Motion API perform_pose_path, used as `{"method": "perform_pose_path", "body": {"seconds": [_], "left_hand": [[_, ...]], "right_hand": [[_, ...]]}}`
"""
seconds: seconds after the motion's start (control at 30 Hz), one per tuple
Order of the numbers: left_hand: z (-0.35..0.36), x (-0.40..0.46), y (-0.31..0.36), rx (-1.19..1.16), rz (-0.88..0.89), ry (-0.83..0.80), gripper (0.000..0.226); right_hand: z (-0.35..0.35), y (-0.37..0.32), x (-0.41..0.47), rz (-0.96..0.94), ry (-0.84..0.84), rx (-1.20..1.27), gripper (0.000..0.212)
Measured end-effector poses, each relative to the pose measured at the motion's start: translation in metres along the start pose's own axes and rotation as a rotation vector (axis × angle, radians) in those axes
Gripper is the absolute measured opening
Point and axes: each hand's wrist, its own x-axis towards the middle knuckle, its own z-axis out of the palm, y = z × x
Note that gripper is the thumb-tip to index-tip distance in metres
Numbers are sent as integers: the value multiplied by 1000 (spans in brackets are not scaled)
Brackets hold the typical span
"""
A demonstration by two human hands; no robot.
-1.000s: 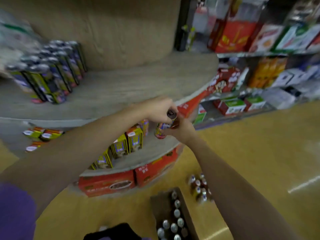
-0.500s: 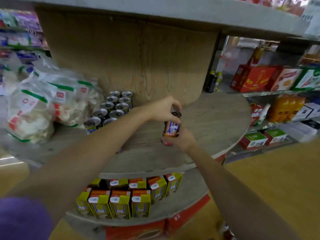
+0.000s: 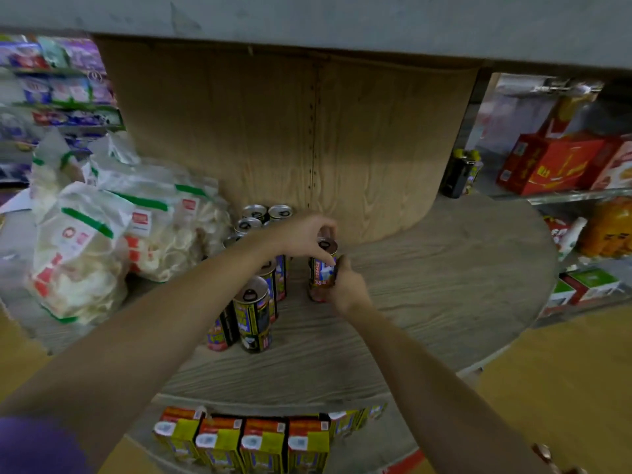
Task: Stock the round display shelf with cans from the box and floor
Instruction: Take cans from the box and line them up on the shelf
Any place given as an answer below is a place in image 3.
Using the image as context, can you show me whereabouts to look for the purple shirt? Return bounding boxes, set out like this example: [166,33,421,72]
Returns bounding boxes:
[0,417,90,474]

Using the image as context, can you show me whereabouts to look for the black can by column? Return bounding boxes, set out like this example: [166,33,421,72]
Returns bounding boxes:
[440,148,477,199]

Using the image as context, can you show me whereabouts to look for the white red-print carton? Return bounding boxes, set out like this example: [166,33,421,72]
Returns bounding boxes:
[577,135,632,192]

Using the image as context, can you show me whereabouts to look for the yellow red tall pack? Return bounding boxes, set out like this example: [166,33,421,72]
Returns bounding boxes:
[538,93,598,140]

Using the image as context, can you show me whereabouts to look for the pack of orange bottles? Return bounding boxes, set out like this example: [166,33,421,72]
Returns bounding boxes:
[578,197,632,258]

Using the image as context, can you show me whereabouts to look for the row of yellow orange cartons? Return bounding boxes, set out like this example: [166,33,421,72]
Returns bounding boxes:
[153,402,388,474]

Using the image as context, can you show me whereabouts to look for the white slim bottle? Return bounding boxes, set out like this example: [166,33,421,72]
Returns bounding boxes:
[558,217,589,262]

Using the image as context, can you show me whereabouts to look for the white paper sheet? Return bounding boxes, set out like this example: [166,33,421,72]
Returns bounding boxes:
[0,188,33,214]

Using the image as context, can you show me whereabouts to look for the cluster of cans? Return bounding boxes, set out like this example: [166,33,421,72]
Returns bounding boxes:
[531,442,589,474]

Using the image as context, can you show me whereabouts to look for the yellow green bottle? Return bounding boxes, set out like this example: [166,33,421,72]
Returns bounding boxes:
[463,151,485,196]

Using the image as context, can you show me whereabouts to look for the person's left forearm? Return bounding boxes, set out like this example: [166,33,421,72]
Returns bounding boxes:
[0,231,292,474]

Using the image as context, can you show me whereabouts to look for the red porridge print carton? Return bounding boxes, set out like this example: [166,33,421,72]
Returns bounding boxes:
[382,448,425,474]

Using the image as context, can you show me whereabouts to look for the person's left hand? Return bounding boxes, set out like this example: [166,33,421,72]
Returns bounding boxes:
[276,214,339,262]

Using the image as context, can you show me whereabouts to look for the person's right forearm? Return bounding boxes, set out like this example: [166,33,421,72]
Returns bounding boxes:
[345,305,554,474]

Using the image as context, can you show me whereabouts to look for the red yellow-print carton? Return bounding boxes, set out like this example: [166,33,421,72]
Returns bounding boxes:
[496,132,607,197]

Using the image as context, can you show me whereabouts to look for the small green-top box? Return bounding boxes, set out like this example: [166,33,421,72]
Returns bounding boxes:
[560,269,622,307]
[540,278,577,317]

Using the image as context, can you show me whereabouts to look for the group of tall blue-yellow cans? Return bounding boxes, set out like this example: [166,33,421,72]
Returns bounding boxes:
[206,203,295,355]

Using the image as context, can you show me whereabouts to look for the bag of white snacks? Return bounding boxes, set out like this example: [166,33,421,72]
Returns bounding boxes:
[29,128,80,218]
[175,180,233,257]
[116,184,208,283]
[81,132,144,188]
[27,182,134,325]

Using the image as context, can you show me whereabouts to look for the red cartoon face carton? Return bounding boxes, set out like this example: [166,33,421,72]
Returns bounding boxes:
[542,215,571,250]

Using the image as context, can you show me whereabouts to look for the round wooden shelf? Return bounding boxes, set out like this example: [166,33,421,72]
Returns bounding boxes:
[0,0,632,474]

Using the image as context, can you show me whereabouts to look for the person's right hand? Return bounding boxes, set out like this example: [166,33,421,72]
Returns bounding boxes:
[325,255,374,317]

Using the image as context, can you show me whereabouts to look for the rows of colourful packets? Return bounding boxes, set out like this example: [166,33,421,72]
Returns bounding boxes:
[0,34,124,186]

